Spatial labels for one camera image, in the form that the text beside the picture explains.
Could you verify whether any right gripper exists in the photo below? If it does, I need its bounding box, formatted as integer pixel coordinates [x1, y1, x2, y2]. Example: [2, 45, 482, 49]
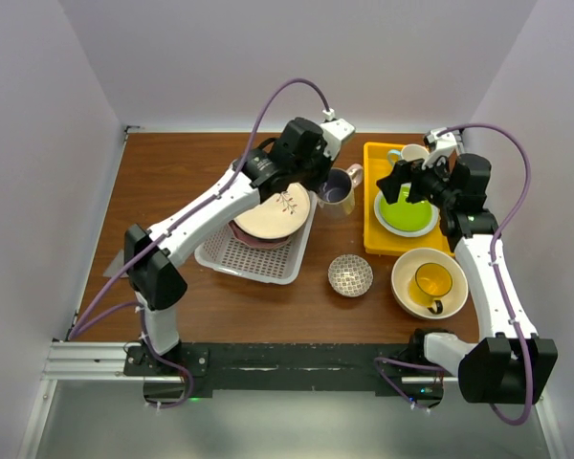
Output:
[377, 150, 457, 210]

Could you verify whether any pink purple mug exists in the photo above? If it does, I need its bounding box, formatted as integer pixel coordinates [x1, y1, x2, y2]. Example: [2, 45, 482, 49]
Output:
[317, 164, 364, 219]

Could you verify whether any pink cream branch plate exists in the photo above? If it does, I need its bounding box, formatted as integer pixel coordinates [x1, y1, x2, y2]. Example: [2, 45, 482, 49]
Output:
[234, 184, 311, 239]

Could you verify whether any pink dotted scalloped plate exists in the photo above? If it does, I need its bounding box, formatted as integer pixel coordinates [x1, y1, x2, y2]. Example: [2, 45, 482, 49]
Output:
[228, 221, 292, 250]

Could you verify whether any yellow glass cup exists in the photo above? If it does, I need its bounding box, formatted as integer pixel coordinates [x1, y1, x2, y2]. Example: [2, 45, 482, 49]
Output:
[408, 263, 453, 315]

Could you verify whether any purple patterned small bowl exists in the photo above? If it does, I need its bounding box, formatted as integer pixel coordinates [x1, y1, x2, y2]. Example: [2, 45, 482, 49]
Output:
[327, 254, 374, 297]

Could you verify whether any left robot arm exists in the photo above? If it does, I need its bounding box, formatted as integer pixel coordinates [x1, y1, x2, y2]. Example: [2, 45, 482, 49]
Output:
[124, 117, 354, 375]

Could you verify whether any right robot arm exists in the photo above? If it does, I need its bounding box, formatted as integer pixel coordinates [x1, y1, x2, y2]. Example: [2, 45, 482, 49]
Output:
[377, 154, 558, 407]

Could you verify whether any light blue mug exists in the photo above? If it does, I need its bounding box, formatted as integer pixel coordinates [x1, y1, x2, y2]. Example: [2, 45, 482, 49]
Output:
[386, 143, 430, 166]

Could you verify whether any lime green plate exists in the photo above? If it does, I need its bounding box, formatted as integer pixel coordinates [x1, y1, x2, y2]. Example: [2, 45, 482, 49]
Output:
[373, 183, 439, 238]

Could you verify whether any yellow plastic tray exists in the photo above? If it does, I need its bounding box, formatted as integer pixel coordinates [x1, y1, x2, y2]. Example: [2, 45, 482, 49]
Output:
[363, 142, 453, 256]

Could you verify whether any white plastic basket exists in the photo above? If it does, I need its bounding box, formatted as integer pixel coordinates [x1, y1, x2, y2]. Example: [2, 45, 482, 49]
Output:
[194, 192, 318, 285]

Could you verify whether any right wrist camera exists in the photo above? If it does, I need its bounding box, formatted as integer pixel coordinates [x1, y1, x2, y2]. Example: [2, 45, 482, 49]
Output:
[422, 128, 461, 169]

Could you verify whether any spatula with wooden handle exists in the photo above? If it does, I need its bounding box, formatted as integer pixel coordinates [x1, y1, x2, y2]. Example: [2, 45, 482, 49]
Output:
[102, 250, 124, 278]

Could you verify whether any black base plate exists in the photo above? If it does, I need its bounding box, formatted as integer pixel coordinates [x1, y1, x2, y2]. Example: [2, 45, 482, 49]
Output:
[123, 341, 453, 405]

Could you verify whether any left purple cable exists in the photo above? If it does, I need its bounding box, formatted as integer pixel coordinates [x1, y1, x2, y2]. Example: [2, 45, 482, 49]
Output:
[68, 77, 334, 409]

